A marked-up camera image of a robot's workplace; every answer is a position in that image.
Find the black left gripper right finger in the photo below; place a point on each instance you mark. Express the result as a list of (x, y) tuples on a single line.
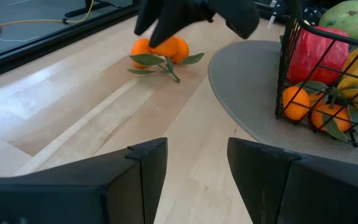
[(306, 193)]

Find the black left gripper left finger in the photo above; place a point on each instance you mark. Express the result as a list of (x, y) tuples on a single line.
[(88, 193)]

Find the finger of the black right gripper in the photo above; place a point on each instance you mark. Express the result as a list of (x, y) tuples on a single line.
[(147, 15), (178, 18)]

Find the tangerine cluster with leaves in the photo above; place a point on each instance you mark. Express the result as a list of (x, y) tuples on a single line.
[(178, 49), (295, 102)]

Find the red bell pepper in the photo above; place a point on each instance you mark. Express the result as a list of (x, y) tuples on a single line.
[(312, 53)]

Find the green pear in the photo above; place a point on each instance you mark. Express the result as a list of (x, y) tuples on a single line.
[(353, 18)]

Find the round grey mat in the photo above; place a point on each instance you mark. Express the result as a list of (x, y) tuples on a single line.
[(250, 81)]

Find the black desk leg frame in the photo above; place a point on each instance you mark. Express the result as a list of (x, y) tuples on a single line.
[(88, 7)]

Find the black aluminium table frame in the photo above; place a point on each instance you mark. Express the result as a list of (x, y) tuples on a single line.
[(41, 53)]

